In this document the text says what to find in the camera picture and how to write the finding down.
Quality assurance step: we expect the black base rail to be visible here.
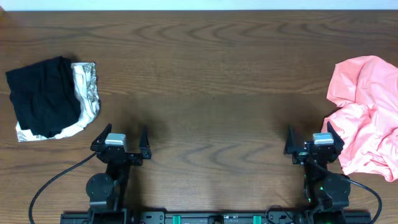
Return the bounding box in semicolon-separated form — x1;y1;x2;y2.
60;209;372;224

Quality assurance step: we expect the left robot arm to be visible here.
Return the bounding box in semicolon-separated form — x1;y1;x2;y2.
86;124;152;224

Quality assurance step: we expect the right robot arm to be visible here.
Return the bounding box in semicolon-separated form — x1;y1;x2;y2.
284;123;351;223

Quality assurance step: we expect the pink printed t-shirt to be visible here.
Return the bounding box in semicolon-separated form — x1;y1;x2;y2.
323;55;397;182

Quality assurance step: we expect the folded black garment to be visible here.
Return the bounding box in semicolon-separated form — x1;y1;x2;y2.
6;57;81;138

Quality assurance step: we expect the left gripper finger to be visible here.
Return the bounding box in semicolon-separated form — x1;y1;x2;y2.
91;123;112;146
139;126;150;154

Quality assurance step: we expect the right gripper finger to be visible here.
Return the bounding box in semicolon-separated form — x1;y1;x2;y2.
284;125;305;154
326;121;345;150

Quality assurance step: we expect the white patterned folded garment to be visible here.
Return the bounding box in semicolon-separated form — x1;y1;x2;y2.
16;62;100;142

